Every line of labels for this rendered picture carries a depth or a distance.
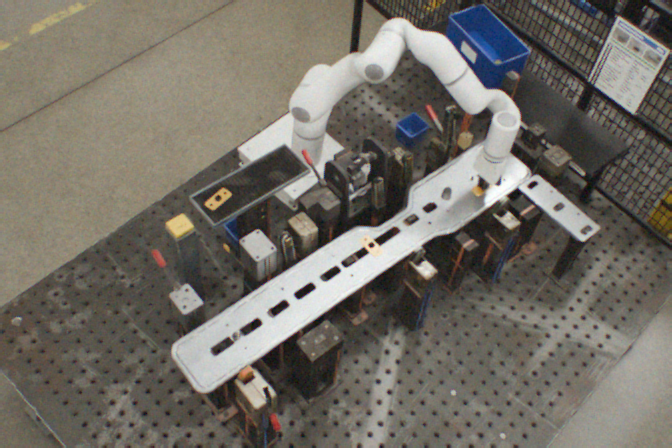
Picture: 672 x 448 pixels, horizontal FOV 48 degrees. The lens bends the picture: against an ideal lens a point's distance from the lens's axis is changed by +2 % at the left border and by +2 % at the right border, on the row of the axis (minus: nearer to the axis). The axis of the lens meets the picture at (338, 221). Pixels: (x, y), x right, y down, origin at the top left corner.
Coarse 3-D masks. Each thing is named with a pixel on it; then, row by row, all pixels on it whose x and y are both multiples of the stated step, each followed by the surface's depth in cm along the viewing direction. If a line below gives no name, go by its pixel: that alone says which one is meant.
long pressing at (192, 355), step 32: (512, 160) 266; (416, 192) 255; (384, 224) 246; (416, 224) 247; (448, 224) 248; (320, 256) 237; (384, 256) 239; (288, 288) 230; (320, 288) 230; (352, 288) 232; (224, 320) 222; (288, 320) 223; (192, 352) 216; (224, 352) 216; (256, 352) 217; (192, 384) 211
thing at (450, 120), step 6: (444, 108) 251; (450, 108) 249; (456, 108) 249; (450, 114) 249; (456, 114) 247; (444, 120) 252; (450, 120) 253; (456, 120) 249; (444, 126) 254; (450, 126) 255; (444, 132) 255; (450, 132) 257; (444, 138) 257; (450, 138) 259; (450, 144) 261
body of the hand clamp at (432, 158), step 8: (432, 144) 263; (432, 152) 266; (440, 152) 262; (448, 152) 264; (424, 160) 272; (432, 160) 268; (440, 160) 265; (448, 160) 269; (432, 168) 271; (424, 176) 279
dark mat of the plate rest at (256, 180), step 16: (272, 160) 238; (288, 160) 239; (240, 176) 234; (256, 176) 234; (272, 176) 234; (288, 176) 235; (208, 192) 229; (224, 192) 230; (240, 192) 230; (256, 192) 230; (208, 208) 226; (224, 208) 226; (240, 208) 227
